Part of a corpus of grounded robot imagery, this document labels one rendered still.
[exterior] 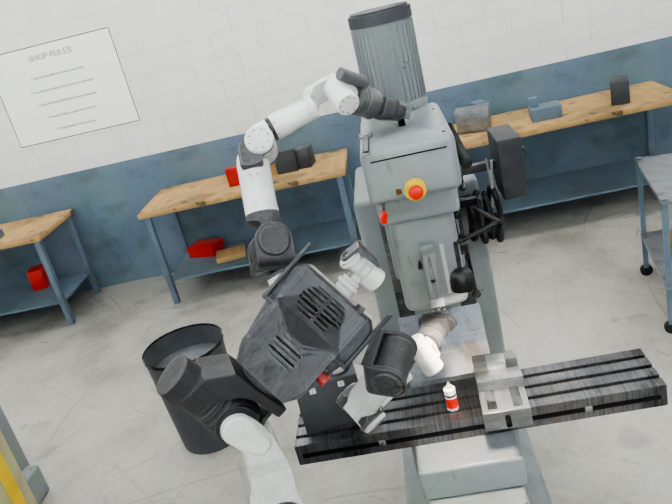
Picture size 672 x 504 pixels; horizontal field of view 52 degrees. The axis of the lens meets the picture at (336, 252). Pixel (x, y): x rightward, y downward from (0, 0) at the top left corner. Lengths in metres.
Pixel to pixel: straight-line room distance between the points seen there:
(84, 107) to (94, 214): 1.04
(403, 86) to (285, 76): 4.16
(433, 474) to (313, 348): 0.86
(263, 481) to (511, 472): 0.85
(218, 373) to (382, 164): 0.70
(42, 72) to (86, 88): 0.41
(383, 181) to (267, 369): 0.60
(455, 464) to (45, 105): 5.49
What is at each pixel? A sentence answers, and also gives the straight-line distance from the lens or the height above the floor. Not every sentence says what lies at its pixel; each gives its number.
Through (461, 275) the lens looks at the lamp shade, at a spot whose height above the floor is 1.49.
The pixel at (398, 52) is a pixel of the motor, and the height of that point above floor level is 2.08.
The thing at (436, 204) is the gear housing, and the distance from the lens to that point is 2.02.
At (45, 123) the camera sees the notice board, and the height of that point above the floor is 1.70.
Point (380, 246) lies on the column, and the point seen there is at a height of 1.37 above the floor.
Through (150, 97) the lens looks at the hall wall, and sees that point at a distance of 6.61.
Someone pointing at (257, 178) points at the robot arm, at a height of 1.90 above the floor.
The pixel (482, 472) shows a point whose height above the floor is 0.79.
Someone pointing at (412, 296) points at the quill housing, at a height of 1.37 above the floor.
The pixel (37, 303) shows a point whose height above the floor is 0.23.
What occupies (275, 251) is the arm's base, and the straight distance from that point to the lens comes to 1.72.
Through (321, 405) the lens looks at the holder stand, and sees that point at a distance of 2.43.
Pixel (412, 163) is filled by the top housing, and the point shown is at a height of 1.83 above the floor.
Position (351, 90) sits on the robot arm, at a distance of 1.89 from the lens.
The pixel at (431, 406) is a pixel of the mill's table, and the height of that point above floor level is 0.90.
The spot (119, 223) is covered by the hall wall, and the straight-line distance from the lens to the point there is 7.04.
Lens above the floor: 2.34
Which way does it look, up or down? 21 degrees down
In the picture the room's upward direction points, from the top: 14 degrees counter-clockwise
